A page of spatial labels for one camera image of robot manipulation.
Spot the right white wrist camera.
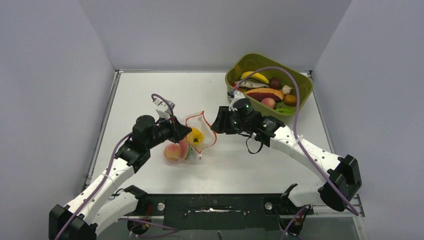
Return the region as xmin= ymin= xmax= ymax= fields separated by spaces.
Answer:
xmin=227 ymin=90 xmax=246 ymax=112

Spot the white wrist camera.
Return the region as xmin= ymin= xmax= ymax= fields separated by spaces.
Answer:
xmin=153 ymin=98 xmax=175 ymax=120
xmin=227 ymin=90 xmax=246 ymax=112

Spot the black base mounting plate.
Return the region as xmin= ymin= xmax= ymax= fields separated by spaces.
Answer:
xmin=129 ymin=193 xmax=301 ymax=231

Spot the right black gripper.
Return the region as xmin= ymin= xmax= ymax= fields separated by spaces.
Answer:
xmin=211 ymin=106 xmax=250 ymax=135

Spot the dark purple plum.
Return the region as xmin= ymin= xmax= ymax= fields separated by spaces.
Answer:
xmin=268 ymin=78 xmax=282 ymax=90

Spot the brown kiwi fruit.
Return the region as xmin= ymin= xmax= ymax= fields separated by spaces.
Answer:
xmin=283 ymin=94 xmax=298 ymax=106

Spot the white garlic bulb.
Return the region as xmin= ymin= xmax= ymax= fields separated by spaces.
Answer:
xmin=281 ymin=85 xmax=293 ymax=95

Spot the small pink peach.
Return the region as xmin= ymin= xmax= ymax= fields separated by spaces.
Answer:
xmin=261 ymin=97 xmax=276 ymax=109

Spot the yellow banana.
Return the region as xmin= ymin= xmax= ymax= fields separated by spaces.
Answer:
xmin=240 ymin=71 xmax=269 ymax=84

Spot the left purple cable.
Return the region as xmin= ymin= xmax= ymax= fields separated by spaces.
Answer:
xmin=54 ymin=93 xmax=175 ymax=240

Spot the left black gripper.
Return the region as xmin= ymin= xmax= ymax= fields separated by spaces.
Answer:
xmin=146 ymin=113 xmax=192 ymax=150

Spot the watermelon slice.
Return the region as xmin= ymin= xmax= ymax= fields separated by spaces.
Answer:
xmin=179 ymin=139 xmax=194 ymax=161

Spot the clear zip bag orange zipper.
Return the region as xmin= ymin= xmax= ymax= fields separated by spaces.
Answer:
xmin=162 ymin=110 xmax=217 ymax=164

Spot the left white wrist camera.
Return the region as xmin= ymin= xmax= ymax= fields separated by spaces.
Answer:
xmin=153 ymin=98 xmax=175 ymax=120

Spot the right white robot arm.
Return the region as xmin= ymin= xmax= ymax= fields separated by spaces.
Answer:
xmin=211 ymin=100 xmax=362 ymax=216

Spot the papaya slice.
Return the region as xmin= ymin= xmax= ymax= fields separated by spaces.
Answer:
xmin=243 ymin=88 xmax=285 ymax=103

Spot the grey fish toy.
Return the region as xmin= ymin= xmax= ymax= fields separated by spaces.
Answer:
xmin=234 ymin=79 xmax=270 ymax=89

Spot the green toy food piece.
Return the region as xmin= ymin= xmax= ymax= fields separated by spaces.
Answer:
xmin=275 ymin=107 xmax=296 ymax=116

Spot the yellow bell pepper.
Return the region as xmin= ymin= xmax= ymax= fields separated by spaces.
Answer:
xmin=186 ymin=127 xmax=204 ymax=146

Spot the peach fruit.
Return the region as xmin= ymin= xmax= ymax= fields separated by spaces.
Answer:
xmin=163 ymin=143 xmax=182 ymax=163

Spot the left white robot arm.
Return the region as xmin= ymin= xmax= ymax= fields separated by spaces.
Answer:
xmin=48 ymin=115 xmax=192 ymax=240

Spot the olive green plastic bin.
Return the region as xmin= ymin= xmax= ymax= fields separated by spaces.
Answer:
xmin=225 ymin=53 xmax=314 ymax=126

